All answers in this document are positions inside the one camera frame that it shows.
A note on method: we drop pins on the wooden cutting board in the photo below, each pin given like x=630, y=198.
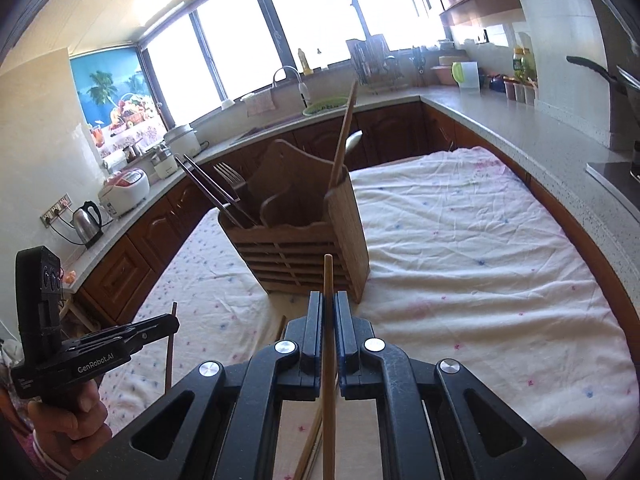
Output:
x=365, y=44

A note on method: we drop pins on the large kitchen window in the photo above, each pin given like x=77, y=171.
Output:
x=310, y=10

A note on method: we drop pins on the tropical wall poster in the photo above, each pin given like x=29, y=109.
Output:
x=115, y=95

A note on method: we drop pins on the brown base cabinets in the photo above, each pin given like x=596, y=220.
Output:
x=145, y=240

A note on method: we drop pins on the wooden utensil holder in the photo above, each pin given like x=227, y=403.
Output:
x=310, y=240

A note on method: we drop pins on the paper towel roll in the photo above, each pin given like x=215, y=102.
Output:
x=114, y=162

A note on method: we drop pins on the green colander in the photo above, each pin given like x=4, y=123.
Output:
x=322, y=106

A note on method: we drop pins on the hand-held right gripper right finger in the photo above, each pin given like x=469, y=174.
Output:
x=342, y=330

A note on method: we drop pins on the row of seasoning jars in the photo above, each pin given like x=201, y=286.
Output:
x=520, y=92

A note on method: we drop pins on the yellow bottle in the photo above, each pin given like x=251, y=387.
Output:
x=302, y=62

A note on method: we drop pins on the steel electric kettle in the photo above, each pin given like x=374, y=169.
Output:
x=87, y=225

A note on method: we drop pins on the person's left forearm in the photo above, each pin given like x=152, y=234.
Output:
x=30, y=455

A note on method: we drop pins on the steel fork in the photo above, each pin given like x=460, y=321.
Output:
x=230, y=175

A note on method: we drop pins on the steel spoon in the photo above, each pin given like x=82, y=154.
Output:
x=354, y=141

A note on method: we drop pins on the pink dish cloth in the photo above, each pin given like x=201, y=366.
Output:
x=259, y=104

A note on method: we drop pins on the wall power socket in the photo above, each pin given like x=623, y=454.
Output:
x=56, y=208

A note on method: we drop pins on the grey speckled countertop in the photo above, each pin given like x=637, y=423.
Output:
x=500, y=125

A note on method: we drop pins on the person's left hand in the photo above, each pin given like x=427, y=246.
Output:
x=75, y=420

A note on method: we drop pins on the black wok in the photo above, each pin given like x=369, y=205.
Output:
x=595, y=67

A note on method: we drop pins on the large white rice cooker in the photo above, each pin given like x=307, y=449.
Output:
x=181, y=137

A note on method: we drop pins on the dark metal chopstick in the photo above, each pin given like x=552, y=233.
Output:
x=210, y=192
x=222, y=191

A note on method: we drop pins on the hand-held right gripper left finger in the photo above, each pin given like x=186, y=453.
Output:
x=316, y=330

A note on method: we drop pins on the pink basin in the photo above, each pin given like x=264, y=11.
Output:
x=442, y=76

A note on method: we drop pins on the white dotted tablecloth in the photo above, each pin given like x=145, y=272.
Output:
x=475, y=285

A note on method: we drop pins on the small white cooker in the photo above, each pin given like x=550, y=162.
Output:
x=164, y=165

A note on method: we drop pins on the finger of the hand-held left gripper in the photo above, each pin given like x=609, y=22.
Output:
x=150, y=341
x=150, y=324

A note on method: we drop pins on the blue pot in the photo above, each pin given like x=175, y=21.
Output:
x=496, y=82

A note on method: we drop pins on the curved sink faucet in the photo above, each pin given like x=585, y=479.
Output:
x=285, y=71

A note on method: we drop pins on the white and red rice cooker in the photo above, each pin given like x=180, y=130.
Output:
x=125, y=190

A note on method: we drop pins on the gas stove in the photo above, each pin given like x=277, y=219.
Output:
x=615, y=172

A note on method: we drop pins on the green oil bottle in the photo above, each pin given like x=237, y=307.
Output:
x=524, y=65

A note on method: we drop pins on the green lid clear pitcher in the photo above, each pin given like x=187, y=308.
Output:
x=467, y=77

